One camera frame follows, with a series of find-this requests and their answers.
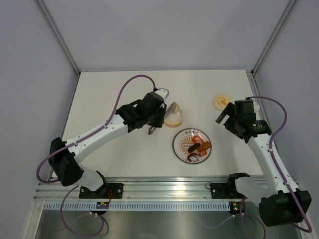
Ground metal food tongs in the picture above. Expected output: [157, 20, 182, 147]
[148, 102, 177, 135]

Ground braised pork belly cube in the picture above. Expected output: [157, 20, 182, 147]
[199, 150, 207, 157]

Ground white round bun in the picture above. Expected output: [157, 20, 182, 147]
[166, 103, 179, 114]

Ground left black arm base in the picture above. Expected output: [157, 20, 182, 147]
[79, 183, 124, 199]

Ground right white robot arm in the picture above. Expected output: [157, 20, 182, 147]
[216, 97, 312, 227]

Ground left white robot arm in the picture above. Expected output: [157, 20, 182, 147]
[49, 88, 169, 198]

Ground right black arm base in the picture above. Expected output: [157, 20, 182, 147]
[205, 182, 243, 199]

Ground round beige lunch container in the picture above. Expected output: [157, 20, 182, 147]
[164, 108, 184, 128]

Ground round beige container lid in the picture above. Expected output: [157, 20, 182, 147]
[211, 94, 233, 112]

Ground brown braised meat strip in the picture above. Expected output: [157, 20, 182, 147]
[197, 141, 211, 152]

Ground red pepper slice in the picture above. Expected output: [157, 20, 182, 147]
[192, 135, 204, 144]

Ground patterned round plate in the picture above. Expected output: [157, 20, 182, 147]
[172, 128, 212, 165]

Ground dark sea cucumber piece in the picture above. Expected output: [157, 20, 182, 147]
[188, 143, 201, 153]

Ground dark red octopus tentacle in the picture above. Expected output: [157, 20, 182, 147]
[187, 153, 200, 164]

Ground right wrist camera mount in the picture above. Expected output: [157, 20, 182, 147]
[246, 98, 260, 114]

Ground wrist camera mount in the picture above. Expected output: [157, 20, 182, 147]
[246, 98, 260, 114]
[155, 88, 169, 101]

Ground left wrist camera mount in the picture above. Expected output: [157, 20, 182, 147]
[155, 88, 169, 101]

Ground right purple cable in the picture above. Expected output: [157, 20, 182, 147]
[199, 96, 312, 239]

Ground purple cable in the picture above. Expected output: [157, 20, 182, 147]
[36, 74, 157, 237]
[199, 96, 312, 239]

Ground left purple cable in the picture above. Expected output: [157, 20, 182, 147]
[36, 74, 157, 237]

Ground aluminium mounting rail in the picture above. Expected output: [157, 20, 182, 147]
[33, 176, 228, 201]

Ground white slotted cable duct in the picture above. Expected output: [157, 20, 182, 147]
[44, 201, 230, 212]

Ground right aluminium frame post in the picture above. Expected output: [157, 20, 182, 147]
[251, 0, 298, 77]

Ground aluminium frame post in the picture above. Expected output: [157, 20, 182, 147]
[34, 0, 81, 78]
[251, 0, 298, 77]

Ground left aluminium frame post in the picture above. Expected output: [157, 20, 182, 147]
[34, 0, 81, 78]

